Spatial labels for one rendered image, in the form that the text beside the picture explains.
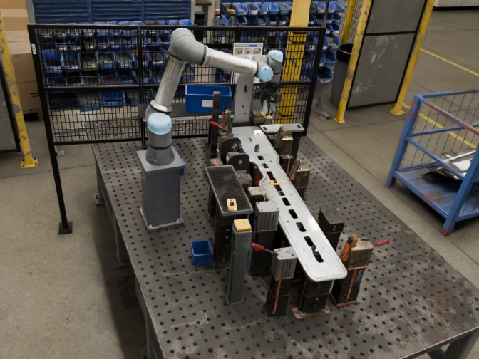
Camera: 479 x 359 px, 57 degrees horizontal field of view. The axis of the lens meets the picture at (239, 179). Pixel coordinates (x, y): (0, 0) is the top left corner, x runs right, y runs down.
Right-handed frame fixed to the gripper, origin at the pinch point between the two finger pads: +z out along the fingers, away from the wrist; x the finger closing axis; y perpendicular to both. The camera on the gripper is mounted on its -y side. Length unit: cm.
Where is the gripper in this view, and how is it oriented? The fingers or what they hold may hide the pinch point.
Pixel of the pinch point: (266, 112)
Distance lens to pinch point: 254.7
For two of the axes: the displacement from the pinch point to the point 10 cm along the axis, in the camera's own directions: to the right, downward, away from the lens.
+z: -0.8, 8.2, 5.6
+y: 3.4, 5.5, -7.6
